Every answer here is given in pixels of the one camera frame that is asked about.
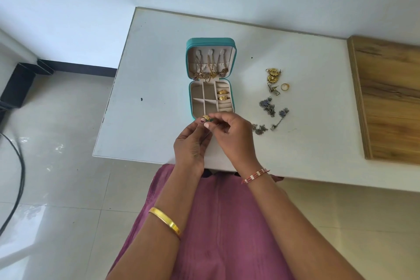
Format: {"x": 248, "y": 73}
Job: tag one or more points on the person's left hand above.
{"x": 189, "y": 150}

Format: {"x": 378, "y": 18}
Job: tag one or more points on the person's right hand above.
{"x": 238, "y": 145}

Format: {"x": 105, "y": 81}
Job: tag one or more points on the person's right thumb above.
{"x": 219, "y": 127}

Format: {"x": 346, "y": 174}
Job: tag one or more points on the person's left thumb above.
{"x": 207, "y": 125}

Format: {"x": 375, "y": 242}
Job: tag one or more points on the person's right forearm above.
{"x": 295, "y": 224}

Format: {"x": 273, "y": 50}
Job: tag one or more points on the person's left forearm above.
{"x": 154, "y": 240}

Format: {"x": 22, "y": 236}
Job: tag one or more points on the silver oxidised earring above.
{"x": 260, "y": 128}
{"x": 265, "y": 103}
{"x": 281, "y": 114}

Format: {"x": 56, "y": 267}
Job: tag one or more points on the gold dangle earring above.
{"x": 271, "y": 88}

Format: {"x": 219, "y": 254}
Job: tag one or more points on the gold flower earring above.
{"x": 273, "y": 71}
{"x": 271, "y": 78}

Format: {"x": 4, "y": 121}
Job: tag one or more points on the teal jewelry box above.
{"x": 210, "y": 50}

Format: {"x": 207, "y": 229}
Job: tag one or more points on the gold bangle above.
{"x": 164, "y": 219}

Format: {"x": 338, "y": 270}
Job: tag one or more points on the pink garment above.
{"x": 223, "y": 230}

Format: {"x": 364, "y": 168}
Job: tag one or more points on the wooden board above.
{"x": 387, "y": 99}

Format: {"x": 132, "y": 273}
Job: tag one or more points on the black metal stand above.
{"x": 18, "y": 83}

